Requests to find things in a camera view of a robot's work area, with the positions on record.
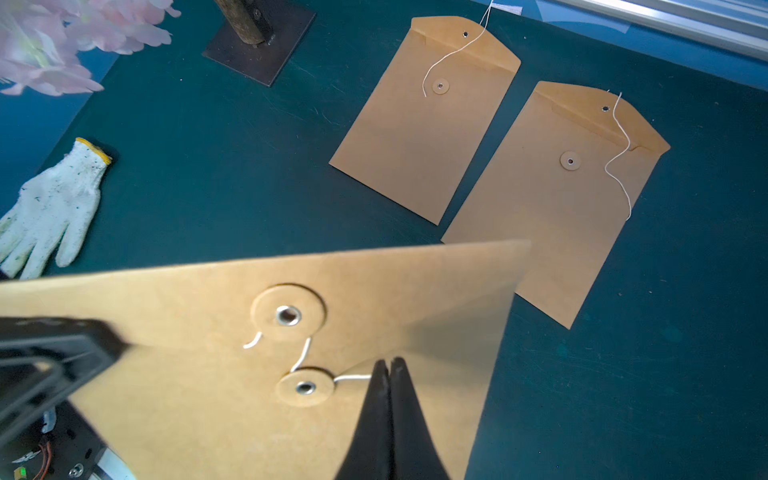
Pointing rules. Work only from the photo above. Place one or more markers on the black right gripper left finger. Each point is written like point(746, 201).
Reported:
point(370, 454)

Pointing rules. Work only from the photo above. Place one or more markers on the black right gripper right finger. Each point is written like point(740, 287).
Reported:
point(414, 453)

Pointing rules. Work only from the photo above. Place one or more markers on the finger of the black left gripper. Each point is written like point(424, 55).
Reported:
point(44, 360)

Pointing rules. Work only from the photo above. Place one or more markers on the kraft paper file bag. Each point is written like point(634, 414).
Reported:
point(422, 125)
point(257, 369)
point(566, 177)

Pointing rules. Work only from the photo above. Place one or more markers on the white work glove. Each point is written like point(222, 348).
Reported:
point(53, 213)

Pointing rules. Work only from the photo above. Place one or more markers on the pink artificial blossom tree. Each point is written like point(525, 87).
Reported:
point(41, 40)

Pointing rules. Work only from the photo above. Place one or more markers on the back horizontal aluminium bar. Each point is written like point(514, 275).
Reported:
point(736, 26)

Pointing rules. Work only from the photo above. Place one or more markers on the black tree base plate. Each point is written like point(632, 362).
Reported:
point(258, 37)

